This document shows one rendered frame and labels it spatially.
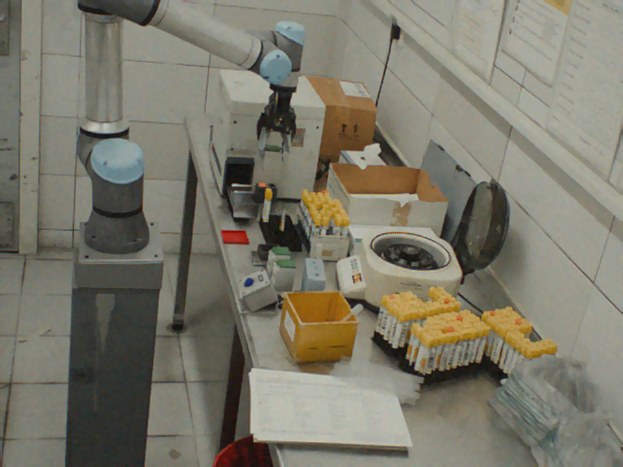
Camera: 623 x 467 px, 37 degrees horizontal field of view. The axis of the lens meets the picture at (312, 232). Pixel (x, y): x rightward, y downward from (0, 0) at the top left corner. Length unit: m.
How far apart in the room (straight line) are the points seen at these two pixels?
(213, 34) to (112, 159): 0.36
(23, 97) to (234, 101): 1.47
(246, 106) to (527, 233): 0.87
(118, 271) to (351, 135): 1.20
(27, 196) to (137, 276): 1.93
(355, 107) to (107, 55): 1.15
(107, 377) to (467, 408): 0.89
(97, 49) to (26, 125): 1.81
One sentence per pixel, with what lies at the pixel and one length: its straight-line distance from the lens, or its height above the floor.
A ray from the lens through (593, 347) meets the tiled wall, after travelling 2.03.
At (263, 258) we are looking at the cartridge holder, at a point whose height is 0.90.
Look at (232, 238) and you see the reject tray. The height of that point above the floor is 0.88.
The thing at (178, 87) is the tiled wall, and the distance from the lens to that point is 3.97.
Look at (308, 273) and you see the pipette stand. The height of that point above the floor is 0.97.
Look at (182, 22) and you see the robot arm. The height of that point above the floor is 1.49.
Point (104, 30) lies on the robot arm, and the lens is 2.16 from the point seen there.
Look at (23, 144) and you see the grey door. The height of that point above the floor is 0.51.
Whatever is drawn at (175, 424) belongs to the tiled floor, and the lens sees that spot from 3.22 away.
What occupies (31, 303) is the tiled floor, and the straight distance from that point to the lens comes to 3.84.
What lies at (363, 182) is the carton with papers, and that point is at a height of 0.97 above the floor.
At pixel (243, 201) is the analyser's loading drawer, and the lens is 2.60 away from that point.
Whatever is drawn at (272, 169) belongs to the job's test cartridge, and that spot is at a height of 1.06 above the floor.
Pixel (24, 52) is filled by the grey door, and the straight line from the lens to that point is 3.86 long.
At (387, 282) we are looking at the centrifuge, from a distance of 2.19.
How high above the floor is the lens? 1.98
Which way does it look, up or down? 25 degrees down
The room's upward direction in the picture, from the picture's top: 9 degrees clockwise
